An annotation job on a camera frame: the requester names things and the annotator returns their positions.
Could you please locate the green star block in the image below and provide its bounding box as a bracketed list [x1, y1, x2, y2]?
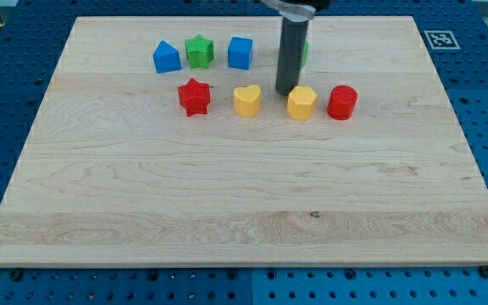
[185, 35, 214, 69]

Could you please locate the black robot end mount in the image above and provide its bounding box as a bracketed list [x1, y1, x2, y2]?
[261, 0, 332, 19]

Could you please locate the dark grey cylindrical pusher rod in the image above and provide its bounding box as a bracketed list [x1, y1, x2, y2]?
[275, 17, 308, 96]

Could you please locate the white fiducial marker tag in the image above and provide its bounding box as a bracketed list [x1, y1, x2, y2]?
[424, 30, 460, 50]

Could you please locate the green block behind rod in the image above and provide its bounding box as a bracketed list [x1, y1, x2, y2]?
[300, 41, 309, 68]

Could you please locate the light wooden board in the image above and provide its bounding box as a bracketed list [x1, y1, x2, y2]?
[0, 16, 488, 269]

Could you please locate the yellow hexagon block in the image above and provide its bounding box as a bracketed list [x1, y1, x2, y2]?
[286, 86, 318, 121]

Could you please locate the red cylinder block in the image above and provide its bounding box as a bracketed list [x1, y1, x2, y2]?
[327, 85, 358, 120]

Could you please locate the blue cube block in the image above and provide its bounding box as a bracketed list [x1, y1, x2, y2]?
[228, 36, 253, 69]

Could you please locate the yellow heart block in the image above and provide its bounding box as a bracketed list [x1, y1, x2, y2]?
[233, 85, 261, 118]

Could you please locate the blue triangular prism block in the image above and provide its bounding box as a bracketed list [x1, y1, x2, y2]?
[152, 41, 181, 74]

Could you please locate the red star block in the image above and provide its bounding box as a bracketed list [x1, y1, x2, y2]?
[177, 78, 211, 117]

